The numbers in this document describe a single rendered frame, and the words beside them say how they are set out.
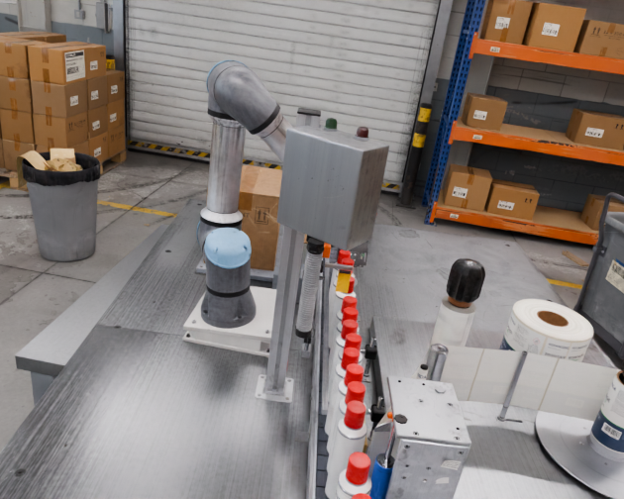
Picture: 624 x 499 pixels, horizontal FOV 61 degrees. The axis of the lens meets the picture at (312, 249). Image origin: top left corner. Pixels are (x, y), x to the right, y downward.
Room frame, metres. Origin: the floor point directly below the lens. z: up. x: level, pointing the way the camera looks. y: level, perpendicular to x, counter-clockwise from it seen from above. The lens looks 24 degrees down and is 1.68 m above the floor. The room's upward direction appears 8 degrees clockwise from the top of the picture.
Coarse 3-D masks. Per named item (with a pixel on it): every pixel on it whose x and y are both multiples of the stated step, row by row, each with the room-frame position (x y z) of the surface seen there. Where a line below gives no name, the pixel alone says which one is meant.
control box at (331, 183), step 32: (288, 128) 0.98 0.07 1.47; (320, 128) 1.01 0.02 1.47; (288, 160) 0.97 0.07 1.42; (320, 160) 0.93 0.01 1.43; (352, 160) 0.90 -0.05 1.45; (384, 160) 0.95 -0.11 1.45; (288, 192) 0.96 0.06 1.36; (320, 192) 0.93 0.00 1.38; (352, 192) 0.89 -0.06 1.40; (288, 224) 0.96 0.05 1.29; (320, 224) 0.92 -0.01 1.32; (352, 224) 0.89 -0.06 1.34
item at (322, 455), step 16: (336, 256) 1.73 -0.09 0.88; (320, 352) 1.14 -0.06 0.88; (320, 368) 1.07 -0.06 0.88; (320, 384) 1.01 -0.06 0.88; (320, 400) 0.96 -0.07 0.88; (320, 416) 0.91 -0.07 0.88; (320, 432) 0.86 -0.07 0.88; (320, 448) 0.81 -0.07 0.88; (320, 464) 0.77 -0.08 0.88; (320, 480) 0.73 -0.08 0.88; (320, 496) 0.70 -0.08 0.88
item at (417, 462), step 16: (400, 448) 0.59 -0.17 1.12; (416, 448) 0.59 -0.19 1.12; (432, 448) 0.60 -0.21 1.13; (448, 448) 0.60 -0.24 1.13; (464, 448) 0.60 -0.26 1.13; (400, 464) 0.59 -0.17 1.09; (416, 464) 0.59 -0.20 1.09; (432, 464) 0.60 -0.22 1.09; (464, 464) 0.60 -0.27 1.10; (400, 480) 0.59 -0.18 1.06; (416, 480) 0.59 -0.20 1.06; (432, 480) 0.60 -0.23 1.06; (400, 496) 0.59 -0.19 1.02; (416, 496) 0.60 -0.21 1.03; (432, 496) 0.60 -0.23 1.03; (448, 496) 0.60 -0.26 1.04
